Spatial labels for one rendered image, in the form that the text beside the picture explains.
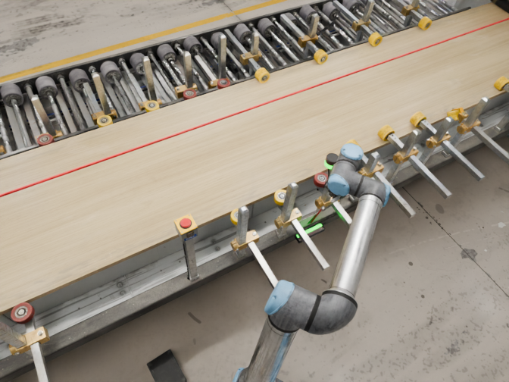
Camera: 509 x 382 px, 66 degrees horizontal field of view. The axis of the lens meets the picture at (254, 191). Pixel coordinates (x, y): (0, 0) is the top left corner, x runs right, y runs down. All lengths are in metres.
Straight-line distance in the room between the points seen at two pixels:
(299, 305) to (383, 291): 1.75
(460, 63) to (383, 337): 1.94
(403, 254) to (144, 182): 1.94
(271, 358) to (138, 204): 1.00
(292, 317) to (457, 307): 2.02
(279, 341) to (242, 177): 0.98
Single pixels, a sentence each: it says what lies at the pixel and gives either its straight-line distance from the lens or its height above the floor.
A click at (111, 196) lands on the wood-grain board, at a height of 0.90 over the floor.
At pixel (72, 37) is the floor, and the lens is 4.71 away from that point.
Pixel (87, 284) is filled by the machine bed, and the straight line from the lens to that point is 2.11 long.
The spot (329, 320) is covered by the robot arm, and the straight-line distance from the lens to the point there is 1.25.
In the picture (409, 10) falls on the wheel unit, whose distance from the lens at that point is 3.48.
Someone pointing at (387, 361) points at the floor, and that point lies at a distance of 2.81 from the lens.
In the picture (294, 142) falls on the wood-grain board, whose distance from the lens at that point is 2.26.
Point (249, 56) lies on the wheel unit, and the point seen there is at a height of 0.97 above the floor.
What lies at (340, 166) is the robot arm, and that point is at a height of 1.36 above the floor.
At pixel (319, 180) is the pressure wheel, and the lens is 2.12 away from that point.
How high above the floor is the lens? 2.57
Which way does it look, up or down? 55 degrees down
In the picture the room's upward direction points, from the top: 7 degrees clockwise
